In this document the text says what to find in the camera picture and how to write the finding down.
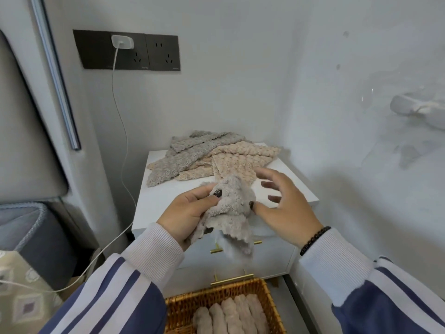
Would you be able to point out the person's left hand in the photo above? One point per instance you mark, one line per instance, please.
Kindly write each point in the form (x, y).
(184, 215)

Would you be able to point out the person's right hand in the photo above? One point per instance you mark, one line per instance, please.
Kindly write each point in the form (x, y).
(295, 219)

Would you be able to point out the single grey towel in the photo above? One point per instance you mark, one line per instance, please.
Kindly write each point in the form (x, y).
(233, 212)

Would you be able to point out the pile of beige grey towels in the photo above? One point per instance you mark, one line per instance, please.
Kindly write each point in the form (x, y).
(208, 153)

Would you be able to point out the orange wicker basket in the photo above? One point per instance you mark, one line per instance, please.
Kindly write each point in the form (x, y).
(180, 306)

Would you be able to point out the single beige towel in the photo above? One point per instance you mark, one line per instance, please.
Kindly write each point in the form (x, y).
(202, 322)
(258, 314)
(246, 316)
(218, 321)
(233, 318)

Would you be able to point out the person's right forearm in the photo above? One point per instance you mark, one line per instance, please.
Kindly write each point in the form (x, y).
(375, 295)

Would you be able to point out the person's left forearm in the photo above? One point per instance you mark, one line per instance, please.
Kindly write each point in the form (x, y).
(114, 295)

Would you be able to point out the white nightstand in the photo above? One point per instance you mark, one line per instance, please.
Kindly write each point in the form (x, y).
(156, 208)

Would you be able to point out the grey padded headboard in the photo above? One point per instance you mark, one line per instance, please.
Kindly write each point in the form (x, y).
(24, 135)

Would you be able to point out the patterned beige bedspread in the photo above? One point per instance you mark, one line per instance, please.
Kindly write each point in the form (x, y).
(24, 302)

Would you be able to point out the white charger plug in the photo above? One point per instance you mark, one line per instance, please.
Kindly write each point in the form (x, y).
(122, 42)

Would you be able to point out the silver headboard trim strip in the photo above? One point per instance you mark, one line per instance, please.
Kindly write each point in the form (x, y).
(57, 76)

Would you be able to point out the narrow black wall socket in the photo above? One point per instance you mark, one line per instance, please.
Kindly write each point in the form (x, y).
(163, 53)

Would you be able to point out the wide black wall socket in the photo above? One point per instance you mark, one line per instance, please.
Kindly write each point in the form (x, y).
(94, 50)

